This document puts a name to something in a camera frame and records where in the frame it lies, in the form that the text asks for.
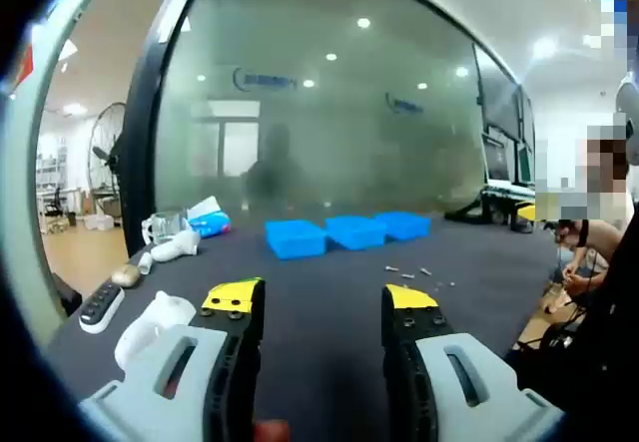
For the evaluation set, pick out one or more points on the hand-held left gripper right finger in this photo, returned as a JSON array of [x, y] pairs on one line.
[[479, 397]]

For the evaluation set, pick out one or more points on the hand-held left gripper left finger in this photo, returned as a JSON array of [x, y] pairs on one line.
[[150, 392]]

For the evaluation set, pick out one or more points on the blue plastic bin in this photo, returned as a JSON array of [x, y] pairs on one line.
[[294, 240], [355, 232], [405, 226]]

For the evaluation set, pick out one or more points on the screws nuts and washers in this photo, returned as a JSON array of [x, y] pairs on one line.
[[408, 276]]

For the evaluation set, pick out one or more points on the person's left hand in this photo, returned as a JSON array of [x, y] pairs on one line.
[[272, 432]]

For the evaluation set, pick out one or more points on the computer monitor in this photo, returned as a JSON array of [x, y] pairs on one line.
[[525, 165], [498, 160]]

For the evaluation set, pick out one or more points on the black remote control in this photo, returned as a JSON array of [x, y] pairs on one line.
[[100, 309]]

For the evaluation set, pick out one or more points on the gold oval object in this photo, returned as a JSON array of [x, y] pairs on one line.
[[125, 276]]

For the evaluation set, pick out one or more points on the small white cup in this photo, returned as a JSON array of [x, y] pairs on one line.
[[145, 263]]

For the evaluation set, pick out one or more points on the person in black shirt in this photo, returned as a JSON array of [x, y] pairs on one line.
[[614, 352]]

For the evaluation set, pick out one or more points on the clear glass mug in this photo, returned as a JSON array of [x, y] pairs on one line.
[[167, 227]]

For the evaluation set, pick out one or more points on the blue white tissue pack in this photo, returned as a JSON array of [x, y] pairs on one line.
[[212, 225]]

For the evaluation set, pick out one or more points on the black office chair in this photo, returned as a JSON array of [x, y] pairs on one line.
[[55, 202]]

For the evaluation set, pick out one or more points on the standing floor fan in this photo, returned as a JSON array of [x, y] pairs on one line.
[[107, 157]]

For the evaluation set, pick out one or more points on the red diamond door decoration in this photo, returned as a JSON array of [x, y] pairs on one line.
[[24, 65]]

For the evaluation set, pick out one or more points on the large dark wall screen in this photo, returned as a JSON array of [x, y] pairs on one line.
[[496, 98]]

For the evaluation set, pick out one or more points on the blue logo wall decal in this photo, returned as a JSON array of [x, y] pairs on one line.
[[267, 80]]

